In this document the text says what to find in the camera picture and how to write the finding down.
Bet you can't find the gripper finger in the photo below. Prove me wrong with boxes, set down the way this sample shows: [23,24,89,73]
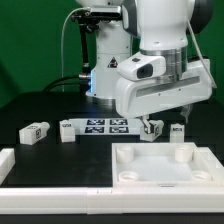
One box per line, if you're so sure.
[181,104,193,121]
[140,115,151,129]

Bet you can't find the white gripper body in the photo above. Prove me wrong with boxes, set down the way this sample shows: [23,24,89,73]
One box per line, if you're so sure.
[115,59,212,118]

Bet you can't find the white square table top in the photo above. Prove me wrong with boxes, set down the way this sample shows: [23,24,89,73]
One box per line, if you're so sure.
[112,143,224,188]

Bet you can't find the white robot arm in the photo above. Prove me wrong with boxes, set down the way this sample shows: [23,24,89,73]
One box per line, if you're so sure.
[76,0,215,119]

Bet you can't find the white plate with tags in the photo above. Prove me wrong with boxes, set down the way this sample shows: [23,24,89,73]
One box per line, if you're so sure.
[69,118,142,135]

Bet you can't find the white U-shaped obstacle fence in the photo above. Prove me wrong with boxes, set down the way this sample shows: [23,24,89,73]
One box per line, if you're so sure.
[0,148,224,214]

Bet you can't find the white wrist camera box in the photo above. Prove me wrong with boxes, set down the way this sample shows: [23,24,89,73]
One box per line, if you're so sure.
[118,53,166,81]

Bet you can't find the black camera stand pole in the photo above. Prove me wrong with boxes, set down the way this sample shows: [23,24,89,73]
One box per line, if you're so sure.
[79,24,90,74]

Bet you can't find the black cable bundle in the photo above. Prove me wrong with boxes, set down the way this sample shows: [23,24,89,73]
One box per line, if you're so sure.
[41,74,92,93]

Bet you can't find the black camera on stand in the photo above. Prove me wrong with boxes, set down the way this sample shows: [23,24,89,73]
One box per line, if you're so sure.
[71,5,122,22]

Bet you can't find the white camera cable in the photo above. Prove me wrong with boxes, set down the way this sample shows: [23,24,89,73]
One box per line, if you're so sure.
[60,6,92,93]

